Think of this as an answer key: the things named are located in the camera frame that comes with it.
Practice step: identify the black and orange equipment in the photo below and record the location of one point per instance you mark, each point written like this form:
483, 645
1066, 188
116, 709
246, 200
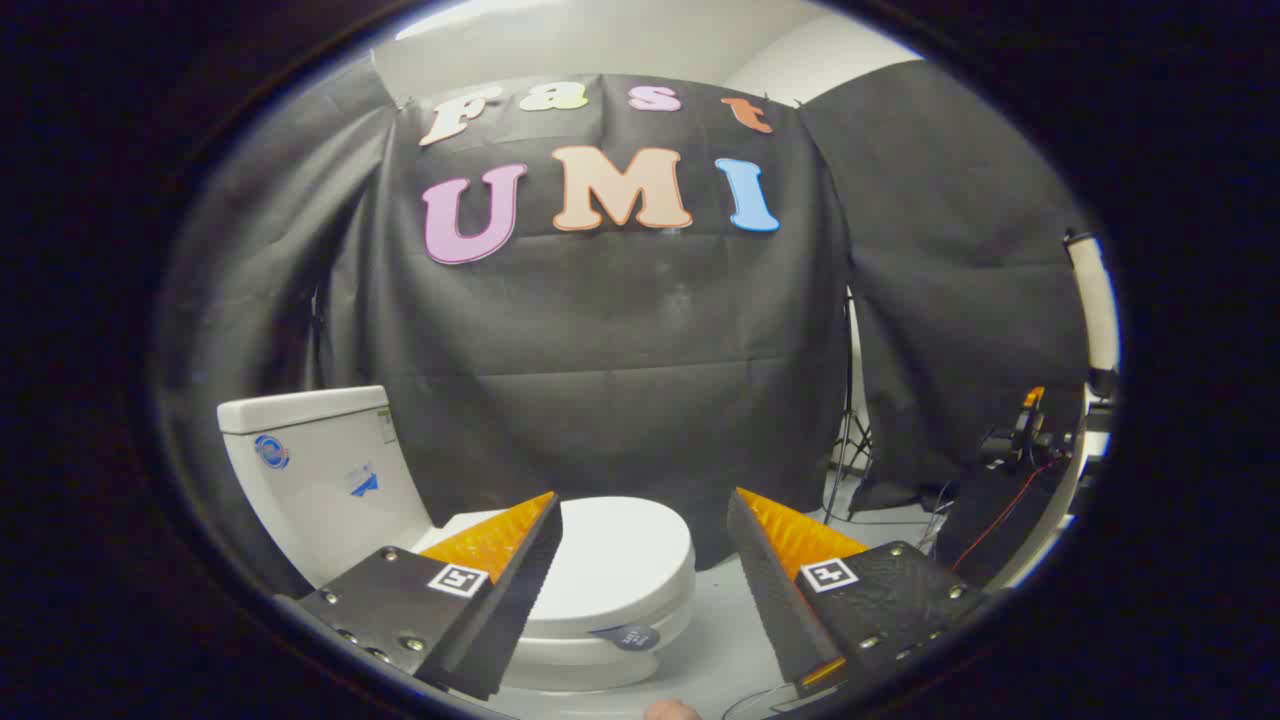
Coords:
1030, 430

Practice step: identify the dark grey lid pull tab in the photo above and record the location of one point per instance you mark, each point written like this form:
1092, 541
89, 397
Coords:
630, 637

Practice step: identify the black backdrop cloth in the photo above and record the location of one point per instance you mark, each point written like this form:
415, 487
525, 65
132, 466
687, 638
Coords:
620, 330

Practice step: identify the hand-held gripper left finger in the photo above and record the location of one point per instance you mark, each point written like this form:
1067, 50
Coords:
520, 600

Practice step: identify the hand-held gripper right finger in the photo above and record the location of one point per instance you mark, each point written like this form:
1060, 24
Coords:
770, 590

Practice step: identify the white toilet tank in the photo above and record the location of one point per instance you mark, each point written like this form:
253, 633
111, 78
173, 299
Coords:
310, 470

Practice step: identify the white tube lamp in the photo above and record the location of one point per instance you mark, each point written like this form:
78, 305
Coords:
1090, 300

